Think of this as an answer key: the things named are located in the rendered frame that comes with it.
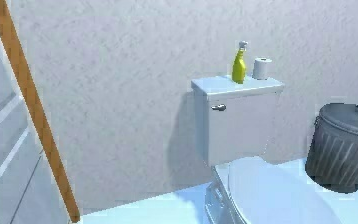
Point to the yellow-green spray bottle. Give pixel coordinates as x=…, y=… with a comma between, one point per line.
x=239, y=66

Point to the white toilet paper roll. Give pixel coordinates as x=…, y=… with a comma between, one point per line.
x=261, y=68

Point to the grey metal trash can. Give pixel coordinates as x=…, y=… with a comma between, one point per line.
x=340, y=150

